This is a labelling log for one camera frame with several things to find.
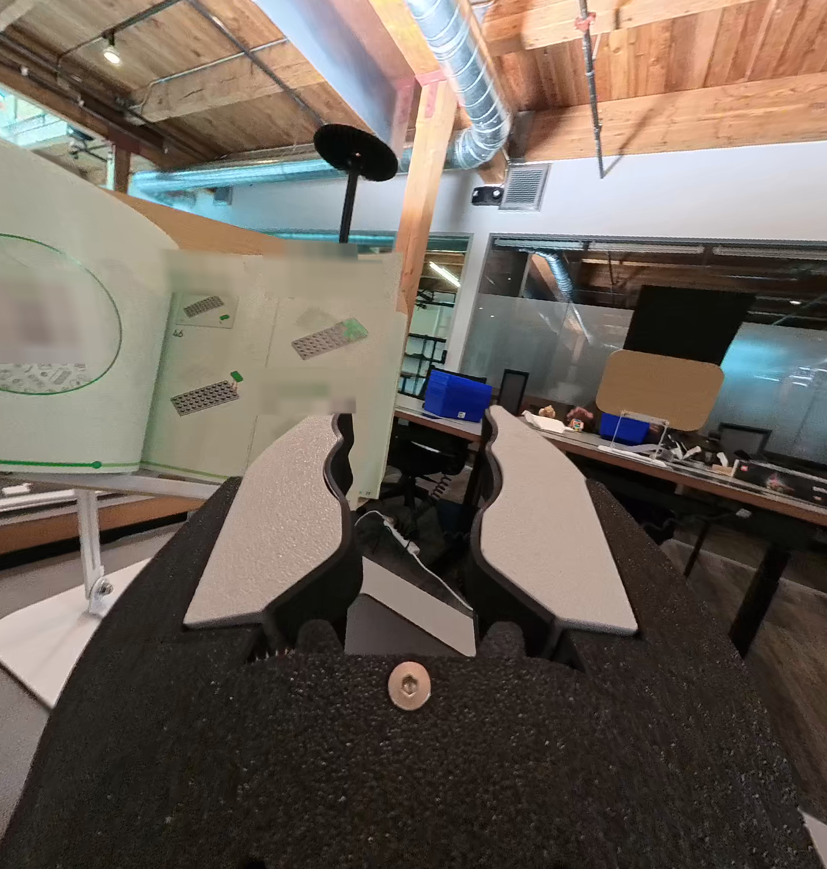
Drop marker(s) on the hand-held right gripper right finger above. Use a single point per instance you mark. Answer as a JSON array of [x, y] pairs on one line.
[[549, 529]]

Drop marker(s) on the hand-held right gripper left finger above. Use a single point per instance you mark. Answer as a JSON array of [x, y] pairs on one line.
[[278, 523]]

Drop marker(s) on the white power strip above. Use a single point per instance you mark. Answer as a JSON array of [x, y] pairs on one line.
[[390, 533]]

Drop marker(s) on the small blue bin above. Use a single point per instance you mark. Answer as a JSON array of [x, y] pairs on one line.
[[624, 428]]

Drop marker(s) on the black office chair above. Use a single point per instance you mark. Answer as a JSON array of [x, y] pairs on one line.
[[420, 461]]

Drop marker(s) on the large blue bin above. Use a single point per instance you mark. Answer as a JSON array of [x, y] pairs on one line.
[[455, 399]]

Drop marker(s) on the tan rounded board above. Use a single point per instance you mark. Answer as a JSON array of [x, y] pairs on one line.
[[196, 234], [661, 397]]

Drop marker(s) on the open instruction booklet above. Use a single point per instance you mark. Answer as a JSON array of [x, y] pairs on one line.
[[54, 434]]

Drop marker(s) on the black flat box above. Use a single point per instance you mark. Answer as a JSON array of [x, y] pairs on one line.
[[790, 483]]

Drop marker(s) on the white booklet stand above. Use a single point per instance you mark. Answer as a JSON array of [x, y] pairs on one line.
[[40, 638]]

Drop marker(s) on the white air vent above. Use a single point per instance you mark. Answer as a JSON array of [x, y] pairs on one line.
[[525, 187]]

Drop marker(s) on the black disc on pole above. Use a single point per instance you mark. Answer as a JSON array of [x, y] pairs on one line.
[[356, 153]]

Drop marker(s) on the ceiling spot light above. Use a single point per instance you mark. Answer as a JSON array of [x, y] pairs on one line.
[[111, 54]]

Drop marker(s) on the black wall panel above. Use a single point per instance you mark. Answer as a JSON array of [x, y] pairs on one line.
[[688, 326]]

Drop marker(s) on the black wall light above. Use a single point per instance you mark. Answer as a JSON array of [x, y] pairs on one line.
[[487, 195]]

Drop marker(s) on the wooden post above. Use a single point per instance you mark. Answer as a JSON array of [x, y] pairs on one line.
[[424, 176]]

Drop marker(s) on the silver ventilation duct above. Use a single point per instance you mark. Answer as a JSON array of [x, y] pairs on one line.
[[464, 74]]

